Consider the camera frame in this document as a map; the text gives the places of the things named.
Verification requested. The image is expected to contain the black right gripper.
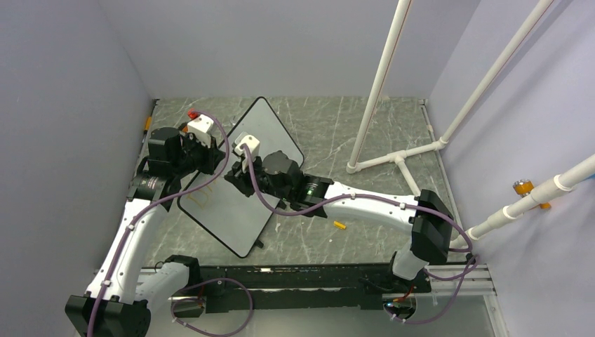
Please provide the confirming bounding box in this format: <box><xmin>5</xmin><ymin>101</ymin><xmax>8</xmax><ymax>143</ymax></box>
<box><xmin>225</xmin><ymin>152</ymin><xmax>293</xmax><ymax>203</ymax></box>

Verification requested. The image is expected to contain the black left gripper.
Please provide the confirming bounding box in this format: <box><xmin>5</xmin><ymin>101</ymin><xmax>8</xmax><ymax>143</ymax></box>
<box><xmin>173</xmin><ymin>132</ymin><xmax>226</xmax><ymax>178</ymax></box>

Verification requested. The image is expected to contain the white whiteboard black frame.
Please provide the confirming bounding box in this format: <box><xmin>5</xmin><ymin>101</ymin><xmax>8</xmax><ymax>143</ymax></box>
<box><xmin>178</xmin><ymin>97</ymin><xmax>305</xmax><ymax>258</ymax></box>

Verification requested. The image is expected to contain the yellow marker cap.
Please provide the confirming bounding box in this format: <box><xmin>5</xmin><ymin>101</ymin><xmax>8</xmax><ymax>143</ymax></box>
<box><xmin>333</xmin><ymin>221</ymin><xmax>347</xmax><ymax>230</ymax></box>

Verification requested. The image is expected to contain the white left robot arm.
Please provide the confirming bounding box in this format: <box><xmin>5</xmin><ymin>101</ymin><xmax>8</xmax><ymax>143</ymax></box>
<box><xmin>65</xmin><ymin>123</ymin><xmax>229</xmax><ymax>336</ymax></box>

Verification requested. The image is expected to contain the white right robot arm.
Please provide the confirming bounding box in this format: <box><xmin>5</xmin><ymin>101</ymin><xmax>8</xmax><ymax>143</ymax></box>
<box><xmin>225</xmin><ymin>151</ymin><xmax>454</xmax><ymax>291</ymax></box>

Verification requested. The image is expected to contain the orange-black screwdriver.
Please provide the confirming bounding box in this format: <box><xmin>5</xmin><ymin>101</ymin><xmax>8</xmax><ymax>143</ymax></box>
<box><xmin>142</xmin><ymin>116</ymin><xmax>152</xmax><ymax>136</ymax></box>

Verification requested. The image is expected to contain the orange clamp on pipe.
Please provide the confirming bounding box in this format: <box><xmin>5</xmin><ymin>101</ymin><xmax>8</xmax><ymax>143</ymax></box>
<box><xmin>513</xmin><ymin>179</ymin><xmax>551</xmax><ymax>210</ymax></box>

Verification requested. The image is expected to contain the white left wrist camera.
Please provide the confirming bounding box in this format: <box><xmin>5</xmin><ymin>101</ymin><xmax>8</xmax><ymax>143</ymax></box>
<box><xmin>185</xmin><ymin>109</ymin><xmax>214</xmax><ymax>147</ymax></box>

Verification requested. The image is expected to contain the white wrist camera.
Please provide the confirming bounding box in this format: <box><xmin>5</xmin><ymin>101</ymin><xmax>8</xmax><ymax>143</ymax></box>
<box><xmin>185</xmin><ymin>109</ymin><xmax>214</xmax><ymax>147</ymax></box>
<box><xmin>234</xmin><ymin>131</ymin><xmax>260</xmax><ymax>173</ymax></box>

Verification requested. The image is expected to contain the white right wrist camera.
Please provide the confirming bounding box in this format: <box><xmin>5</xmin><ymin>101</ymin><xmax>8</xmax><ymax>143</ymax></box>
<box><xmin>234</xmin><ymin>131</ymin><xmax>260</xmax><ymax>173</ymax></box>

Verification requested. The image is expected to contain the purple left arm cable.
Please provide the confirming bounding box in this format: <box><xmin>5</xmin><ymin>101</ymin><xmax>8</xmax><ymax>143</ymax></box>
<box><xmin>86</xmin><ymin>110</ymin><xmax>254</xmax><ymax>337</ymax></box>

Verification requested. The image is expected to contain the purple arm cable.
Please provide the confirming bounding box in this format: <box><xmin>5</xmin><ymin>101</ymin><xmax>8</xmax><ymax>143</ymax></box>
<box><xmin>239</xmin><ymin>144</ymin><xmax>481</xmax><ymax>326</ymax></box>
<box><xmin>86</xmin><ymin>110</ymin><xmax>254</xmax><ymax>337</ymax></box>

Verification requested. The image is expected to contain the white PVC pipe frame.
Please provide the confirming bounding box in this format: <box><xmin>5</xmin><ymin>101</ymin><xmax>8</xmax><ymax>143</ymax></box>
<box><xmin>345</xmin><ymin>0</ymin><xmax>556</xmax><ymax>197</ymax></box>

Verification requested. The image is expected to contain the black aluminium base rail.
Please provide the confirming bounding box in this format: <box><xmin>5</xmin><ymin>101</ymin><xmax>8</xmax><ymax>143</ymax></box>
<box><xmin>165</xmin><ymin>263</ymin><xmax>495</xmax><ymax>313</ymax></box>

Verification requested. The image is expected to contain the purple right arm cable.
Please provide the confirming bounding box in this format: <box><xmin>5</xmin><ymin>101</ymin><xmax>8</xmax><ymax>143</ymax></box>
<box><xmin>239</xmin><ymin>144</ymin><xmax>481</xmax><ymax>326</ymax></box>

